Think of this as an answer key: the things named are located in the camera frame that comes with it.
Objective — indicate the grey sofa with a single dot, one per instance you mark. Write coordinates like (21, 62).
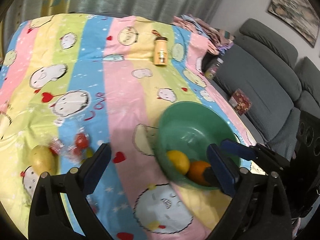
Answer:
(264, 66)

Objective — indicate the red patterned box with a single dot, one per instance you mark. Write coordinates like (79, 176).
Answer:
(240, 102)

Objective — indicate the clear plastic bottle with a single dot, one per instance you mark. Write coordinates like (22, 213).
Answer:
(213, 68)

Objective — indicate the yellow-green pear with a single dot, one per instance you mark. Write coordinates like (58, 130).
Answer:
(42, 160)

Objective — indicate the yellow grapefruit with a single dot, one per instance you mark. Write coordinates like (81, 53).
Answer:
(179, 160)

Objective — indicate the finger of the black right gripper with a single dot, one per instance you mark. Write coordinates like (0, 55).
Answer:
(264, 157)

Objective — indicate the framed wall picture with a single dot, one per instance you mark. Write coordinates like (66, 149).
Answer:
(298, 15)

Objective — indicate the plastic-wrapped red fruit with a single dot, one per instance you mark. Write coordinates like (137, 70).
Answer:
(57, 147)

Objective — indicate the green plastic bowl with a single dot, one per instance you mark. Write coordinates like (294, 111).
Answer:
(189, 127)

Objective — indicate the folded pink cloth pile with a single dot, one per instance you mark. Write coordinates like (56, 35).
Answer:
(219, 41)

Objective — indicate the red tomato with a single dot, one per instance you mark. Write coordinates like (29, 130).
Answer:
(82, 140)

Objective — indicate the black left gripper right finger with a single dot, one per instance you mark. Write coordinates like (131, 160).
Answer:
(259, 208)

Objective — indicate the orange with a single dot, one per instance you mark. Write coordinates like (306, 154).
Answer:
(196, 171)

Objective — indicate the colourful cartoon bed sheet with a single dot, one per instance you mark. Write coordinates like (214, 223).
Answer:
(69, 71)

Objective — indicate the yellow cartoon bottle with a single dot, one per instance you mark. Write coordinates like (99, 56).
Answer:
(160, 56)

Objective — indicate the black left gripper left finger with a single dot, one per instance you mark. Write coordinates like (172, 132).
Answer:
(48, 218)

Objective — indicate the small green fruit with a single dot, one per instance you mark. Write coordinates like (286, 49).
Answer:
(89, 152)

